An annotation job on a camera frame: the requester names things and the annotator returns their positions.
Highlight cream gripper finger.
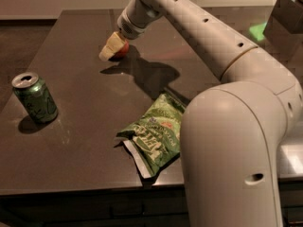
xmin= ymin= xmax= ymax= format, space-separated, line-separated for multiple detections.
xmin=98 ymin=31 xmax=127 ymax=61

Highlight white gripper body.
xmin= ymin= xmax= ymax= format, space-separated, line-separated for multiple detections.
xmin=117 ymin=9 xmax=146 ymax=40

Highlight red apple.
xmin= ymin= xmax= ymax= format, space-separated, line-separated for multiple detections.
xmin=110 ymin=41 xmax=129 ymax=61

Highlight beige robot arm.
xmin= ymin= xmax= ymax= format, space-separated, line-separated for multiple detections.
xmin=117 ymin=0 xmax=302 ymax=227

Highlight green soda can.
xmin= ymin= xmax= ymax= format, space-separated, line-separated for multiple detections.
xmin=11 ymin=72 xmax=58 ymax=124

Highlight green chip bag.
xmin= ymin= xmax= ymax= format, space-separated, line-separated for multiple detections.
xmin=116 ymin=93 xmax=185 ymax=179

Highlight dark box on counter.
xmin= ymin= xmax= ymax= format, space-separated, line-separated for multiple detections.
xmin=264 ymin=0 xmax=303 ymax=56

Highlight dark cabinet drawers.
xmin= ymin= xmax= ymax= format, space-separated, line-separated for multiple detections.
xmin=0 ymin=183 xmax=303 ymax=227

